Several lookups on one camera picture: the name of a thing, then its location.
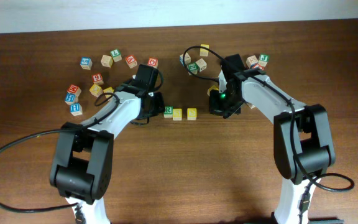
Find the green L block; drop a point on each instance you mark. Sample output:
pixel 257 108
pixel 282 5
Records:
pixel 116 55

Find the red Q block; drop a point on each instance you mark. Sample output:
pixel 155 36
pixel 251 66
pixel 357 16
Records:
pixel 152 62

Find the yellow O block left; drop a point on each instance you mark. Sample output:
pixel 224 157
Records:
pixel 96 90

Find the blue S block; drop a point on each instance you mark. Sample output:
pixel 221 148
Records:
pixel 86 63

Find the red I block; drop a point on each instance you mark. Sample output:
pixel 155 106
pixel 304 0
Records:
pixel 258 66

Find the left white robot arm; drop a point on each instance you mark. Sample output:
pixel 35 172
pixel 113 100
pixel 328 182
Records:
pixel 82 163

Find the red M block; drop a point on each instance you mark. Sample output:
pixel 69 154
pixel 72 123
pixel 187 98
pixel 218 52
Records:
pixel 74 89

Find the green J block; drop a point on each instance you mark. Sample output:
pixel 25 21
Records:
pixel 263 60

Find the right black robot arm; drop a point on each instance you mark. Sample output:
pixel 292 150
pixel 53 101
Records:
pixel 303 147

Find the red 6 block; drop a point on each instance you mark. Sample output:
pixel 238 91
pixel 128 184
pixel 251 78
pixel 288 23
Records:
pixel 97 79

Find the plain soccer ball block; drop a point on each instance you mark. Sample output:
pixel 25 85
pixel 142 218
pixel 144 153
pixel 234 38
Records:
pixel 201 64

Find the plain block blue side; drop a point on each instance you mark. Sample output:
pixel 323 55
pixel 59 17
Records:
pixel 185 59

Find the blue L block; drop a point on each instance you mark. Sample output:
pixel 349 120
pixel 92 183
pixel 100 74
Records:
pixel 251 106

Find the blue H block lower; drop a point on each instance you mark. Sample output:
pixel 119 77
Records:
pixel 76 109

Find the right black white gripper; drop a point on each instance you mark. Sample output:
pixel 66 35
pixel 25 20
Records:
pixel 216 106

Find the green Z block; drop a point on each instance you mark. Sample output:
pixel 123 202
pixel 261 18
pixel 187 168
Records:
pixel 192 68

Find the red A block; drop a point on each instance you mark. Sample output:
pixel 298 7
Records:
pixel 131 61

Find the green R block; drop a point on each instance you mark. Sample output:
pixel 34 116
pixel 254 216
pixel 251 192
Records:
pixel 168 113

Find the plain wooden block left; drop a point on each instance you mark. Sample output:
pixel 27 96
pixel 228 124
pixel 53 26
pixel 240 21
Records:
pixel 107 61

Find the yellow E block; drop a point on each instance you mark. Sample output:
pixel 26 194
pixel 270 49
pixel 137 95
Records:
pixel 214 87

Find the yellow S block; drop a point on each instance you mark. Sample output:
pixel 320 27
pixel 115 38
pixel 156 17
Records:
pixel 191 114
pixel 177 114

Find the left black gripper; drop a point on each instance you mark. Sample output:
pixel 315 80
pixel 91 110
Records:
pixel 159 98

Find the blue h block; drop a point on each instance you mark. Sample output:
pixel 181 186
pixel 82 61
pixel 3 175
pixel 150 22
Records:
pixel 71 99
pixel 76 109

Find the yellow G block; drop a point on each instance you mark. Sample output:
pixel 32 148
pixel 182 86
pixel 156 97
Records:
pixel 108 91

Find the yellow block top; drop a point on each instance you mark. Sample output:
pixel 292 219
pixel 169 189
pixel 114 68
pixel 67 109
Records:
pixel 204 50

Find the blue H block upper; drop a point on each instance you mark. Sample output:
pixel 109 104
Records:
pixel 71 99

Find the plain block red blue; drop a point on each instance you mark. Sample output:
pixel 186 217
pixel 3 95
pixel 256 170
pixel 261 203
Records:
pixel 252 61

